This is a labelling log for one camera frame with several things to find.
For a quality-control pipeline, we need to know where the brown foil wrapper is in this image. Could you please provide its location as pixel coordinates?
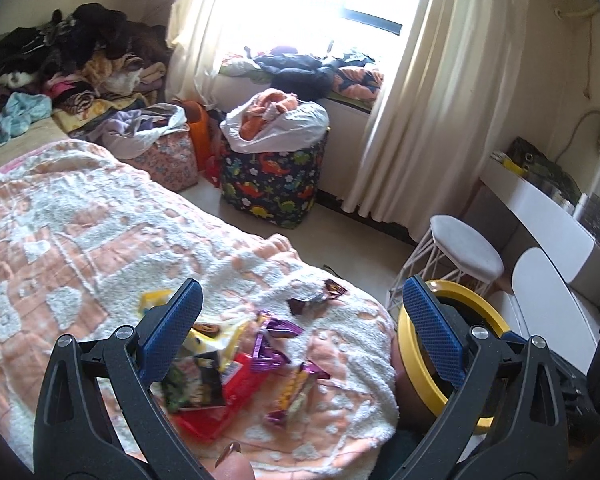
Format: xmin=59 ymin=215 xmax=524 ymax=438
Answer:
xmin=321 ymin=279 xmax=348 ymax=302

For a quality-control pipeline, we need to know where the maroon wrapper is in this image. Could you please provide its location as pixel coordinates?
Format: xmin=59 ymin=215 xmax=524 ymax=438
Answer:
xmin=286 ymin=296 xmax=317 ymax=317

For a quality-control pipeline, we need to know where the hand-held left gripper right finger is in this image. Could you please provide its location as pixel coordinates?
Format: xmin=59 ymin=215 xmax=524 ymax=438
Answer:
xmin=375 ymin=275 xmax=570 ymax=480

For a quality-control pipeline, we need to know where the floral fabric storage bag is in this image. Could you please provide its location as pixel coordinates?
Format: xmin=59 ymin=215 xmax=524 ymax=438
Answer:
xmin=130 ymin=125 xmax=200 ymax=192

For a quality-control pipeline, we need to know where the red package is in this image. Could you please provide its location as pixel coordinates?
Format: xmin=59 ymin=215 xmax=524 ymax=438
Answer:
xmin=172 ymin=352 xmax=266 ymax=441

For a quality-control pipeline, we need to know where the hanging wall cord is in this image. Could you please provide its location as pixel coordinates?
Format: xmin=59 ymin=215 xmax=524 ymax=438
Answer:
xmin=582 ymin=20 xmax=598 ymax=98

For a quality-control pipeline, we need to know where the orange bag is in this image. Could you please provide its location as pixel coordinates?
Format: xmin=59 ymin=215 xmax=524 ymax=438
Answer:
xmin=182 ymin=100 xmax=212 ymax=171

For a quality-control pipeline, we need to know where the yellow white snack wrapper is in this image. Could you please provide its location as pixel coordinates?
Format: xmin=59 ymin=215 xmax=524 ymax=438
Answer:
xmin=189 ymin=321 xmax=247 ymax=362

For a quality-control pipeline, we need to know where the white wall pipe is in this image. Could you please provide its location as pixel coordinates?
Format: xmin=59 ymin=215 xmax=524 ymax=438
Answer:
xmin=555 ymin=2 xmax=600 ymax=21

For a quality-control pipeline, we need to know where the window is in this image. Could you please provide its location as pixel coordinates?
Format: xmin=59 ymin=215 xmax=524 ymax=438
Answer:
xmin=220 ymin=0 xmax=441 ymax=61

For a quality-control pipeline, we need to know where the white round stool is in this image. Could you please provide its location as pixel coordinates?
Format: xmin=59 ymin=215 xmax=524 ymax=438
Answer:
xmin=387 ymin=215 xmax=505 ymax=311

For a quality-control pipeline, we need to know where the dinosaur print storage basket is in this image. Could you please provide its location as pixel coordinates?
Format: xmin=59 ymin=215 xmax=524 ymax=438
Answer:
xmin=219 ymin=132 xmax=329 ymax=231

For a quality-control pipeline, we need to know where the person's left hand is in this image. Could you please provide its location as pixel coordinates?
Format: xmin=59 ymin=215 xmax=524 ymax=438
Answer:
xmin=200 ymin=442 xmax=253 ymax=480

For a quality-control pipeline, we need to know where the small yellow wrapper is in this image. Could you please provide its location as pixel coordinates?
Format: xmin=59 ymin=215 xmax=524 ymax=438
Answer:
xmin=139 ymin=288 xmax=173 ymax=313

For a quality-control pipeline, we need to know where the red bag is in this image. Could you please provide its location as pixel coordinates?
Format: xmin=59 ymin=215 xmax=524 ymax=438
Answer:
xmin=202 ymin=120 xmax=226 ymax=188

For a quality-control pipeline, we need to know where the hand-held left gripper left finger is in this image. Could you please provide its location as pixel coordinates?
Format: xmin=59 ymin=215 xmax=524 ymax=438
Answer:
xmin=32 ymin=278 xmax=216 ymax=480

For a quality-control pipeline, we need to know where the windowsill clothes pile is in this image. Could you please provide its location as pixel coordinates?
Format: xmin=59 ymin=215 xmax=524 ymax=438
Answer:
xmin=220 ymin=45 xmax=386 ymax=106

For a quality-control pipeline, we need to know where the light blue garment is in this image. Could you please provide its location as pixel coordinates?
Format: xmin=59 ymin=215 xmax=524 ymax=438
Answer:
xmin=0 ymin=92 xmax=53 ymax=151

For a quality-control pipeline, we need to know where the gold purple wrapper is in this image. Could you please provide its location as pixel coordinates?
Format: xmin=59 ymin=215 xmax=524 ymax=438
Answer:
xmin=265 ymin=360 xmax=331 ymax=428

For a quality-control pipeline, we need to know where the pile of dark clothes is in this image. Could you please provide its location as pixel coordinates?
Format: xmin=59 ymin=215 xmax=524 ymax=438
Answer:
xmin=0 ymin=4 xmax=173 ymax=116

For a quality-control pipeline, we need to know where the yellow-rimmed black trash bin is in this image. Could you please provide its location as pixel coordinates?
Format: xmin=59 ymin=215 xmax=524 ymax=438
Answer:
xmin=396 ymin=280 xmax=512 ymax=436

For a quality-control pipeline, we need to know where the white vanity desk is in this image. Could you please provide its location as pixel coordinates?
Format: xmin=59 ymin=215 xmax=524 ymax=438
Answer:
xmin=477 ymin=155 xmax=600 ymax=291

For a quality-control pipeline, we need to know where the lavender white clothes bundle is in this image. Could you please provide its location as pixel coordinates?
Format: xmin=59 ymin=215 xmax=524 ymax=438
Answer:
xmin=87 ymin=102 xmax=188 ymax=161

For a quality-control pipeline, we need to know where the green black snack packet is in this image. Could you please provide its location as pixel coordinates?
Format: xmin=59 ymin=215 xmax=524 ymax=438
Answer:
xmin=160 ymin=355 xmax=228 ymax=408

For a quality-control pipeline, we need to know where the white bag of clothes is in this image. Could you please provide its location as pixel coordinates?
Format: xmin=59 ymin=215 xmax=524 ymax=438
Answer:
xmin=220 ymin=88 xmax=330 ymax=153

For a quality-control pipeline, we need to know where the camouflage bag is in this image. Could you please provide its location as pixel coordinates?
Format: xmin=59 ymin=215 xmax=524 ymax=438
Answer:
xmin=507 ymin=136 xmax=583 ymax=206

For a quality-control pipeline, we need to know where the peach white blanket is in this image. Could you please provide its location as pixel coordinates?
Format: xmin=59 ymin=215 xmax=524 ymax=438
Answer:
xmin=0 ymin=137 xmax=401 ymax=480

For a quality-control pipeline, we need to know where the grey cable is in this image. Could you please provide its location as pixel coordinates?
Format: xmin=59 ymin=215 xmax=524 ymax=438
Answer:
xmin=555 ymin=107 xmax=600 ymax=161

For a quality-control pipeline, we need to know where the cream curtain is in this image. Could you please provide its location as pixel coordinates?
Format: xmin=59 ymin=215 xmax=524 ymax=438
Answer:
xmin=165 ymin=0 xmax=261 ymax=111
xmin=340 ymin=0 xmax=531 ymax=223

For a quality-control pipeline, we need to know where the beige bed sheet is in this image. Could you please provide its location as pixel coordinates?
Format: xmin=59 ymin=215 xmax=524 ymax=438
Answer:
xmin=0 ymin=120 xmax=73 ymax=176

